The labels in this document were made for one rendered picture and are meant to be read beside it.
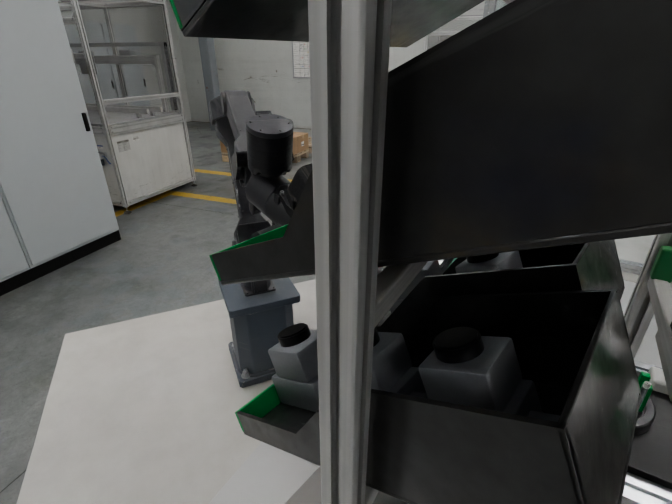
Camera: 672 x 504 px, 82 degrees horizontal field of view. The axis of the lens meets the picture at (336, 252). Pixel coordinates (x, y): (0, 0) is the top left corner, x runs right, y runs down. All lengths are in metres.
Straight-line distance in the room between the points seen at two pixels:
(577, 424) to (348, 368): 0.09
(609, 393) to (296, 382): 0.24
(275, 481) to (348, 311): 0.62
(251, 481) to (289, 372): 0.42
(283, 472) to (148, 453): 0.25
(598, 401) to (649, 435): 0.60
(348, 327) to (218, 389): 0.77
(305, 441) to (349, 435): 0.11
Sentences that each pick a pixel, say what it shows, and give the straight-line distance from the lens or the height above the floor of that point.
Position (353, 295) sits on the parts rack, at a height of 1.41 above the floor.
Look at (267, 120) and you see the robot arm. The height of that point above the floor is 1.43.
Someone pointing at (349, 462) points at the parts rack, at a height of 1.32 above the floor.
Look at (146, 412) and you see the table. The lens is 0.93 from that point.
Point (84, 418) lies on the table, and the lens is 0.97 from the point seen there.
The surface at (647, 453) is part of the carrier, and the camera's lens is 0.80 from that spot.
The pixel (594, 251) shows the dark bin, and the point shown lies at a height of 1.36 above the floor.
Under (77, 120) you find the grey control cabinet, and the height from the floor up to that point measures 1.07.
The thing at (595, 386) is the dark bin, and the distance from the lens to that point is 0.22.
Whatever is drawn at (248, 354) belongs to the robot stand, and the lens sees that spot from 0.87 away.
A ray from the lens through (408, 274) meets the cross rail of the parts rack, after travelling 0.22.
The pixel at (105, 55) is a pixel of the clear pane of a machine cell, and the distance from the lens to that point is 4.68.
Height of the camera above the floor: 1.50
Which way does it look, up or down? 26 degrees down
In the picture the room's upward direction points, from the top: straight up
